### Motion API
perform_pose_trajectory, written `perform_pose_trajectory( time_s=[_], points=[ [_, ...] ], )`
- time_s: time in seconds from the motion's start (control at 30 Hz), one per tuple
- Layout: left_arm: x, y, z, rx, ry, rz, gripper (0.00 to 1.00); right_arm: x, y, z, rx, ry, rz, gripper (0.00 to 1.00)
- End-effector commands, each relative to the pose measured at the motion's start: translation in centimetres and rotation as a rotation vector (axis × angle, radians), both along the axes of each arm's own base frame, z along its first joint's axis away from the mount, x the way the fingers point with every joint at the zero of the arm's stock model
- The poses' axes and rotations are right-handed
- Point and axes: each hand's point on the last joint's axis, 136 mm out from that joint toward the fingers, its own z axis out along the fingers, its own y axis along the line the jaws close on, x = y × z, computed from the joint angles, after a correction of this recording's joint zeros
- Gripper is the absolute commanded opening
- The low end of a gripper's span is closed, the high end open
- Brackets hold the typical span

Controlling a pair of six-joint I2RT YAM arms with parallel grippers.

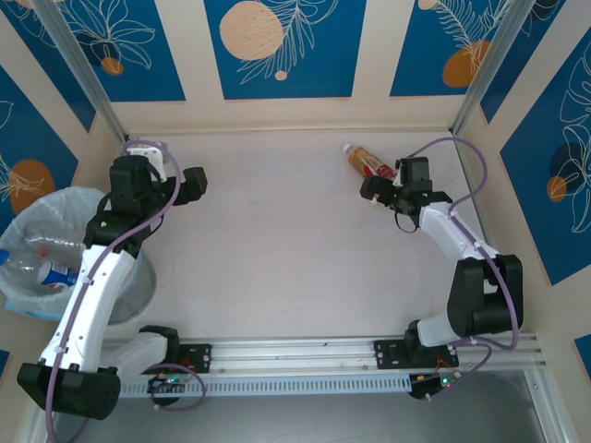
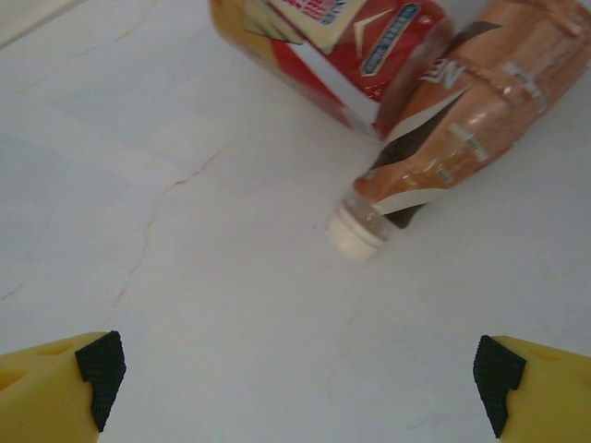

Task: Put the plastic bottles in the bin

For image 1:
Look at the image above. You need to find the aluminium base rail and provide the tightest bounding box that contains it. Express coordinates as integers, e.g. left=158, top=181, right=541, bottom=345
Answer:
left=39, top=339, right=544, bottom=379

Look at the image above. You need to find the aluminium frame post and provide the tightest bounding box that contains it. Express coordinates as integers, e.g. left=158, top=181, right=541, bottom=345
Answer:
left=31, top=0, right=139, bottom=144
left=450, top=0, right=544, bottom=135

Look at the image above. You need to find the light blue plastic bag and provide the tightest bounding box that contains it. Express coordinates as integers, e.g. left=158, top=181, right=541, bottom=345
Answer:
left=6, top=298, right=64, bottom=320

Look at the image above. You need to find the Pepsi bottle with blue cap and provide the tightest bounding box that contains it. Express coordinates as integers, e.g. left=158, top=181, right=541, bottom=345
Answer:
left=0, top=247, right=80, bottom=291

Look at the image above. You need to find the tea bottle yellow red label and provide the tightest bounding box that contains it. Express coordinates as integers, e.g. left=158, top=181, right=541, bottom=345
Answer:
left=342, top=143, right=399, bottom=180

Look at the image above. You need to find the white slotted cable duct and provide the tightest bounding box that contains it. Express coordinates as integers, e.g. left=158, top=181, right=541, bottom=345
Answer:
left=117, top=374, right=415, bottom=399

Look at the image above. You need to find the clear bottle with red cap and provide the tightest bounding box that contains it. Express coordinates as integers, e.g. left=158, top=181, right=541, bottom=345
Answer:
left=20, top=232, right=89, bottom=262

